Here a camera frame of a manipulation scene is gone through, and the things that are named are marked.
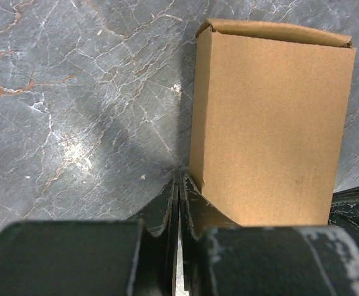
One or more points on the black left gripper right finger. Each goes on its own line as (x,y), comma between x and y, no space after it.
(196,215)

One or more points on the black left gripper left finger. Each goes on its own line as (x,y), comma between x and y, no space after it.
(154,267)

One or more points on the brown cardboard box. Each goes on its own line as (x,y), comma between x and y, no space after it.
(270,101)

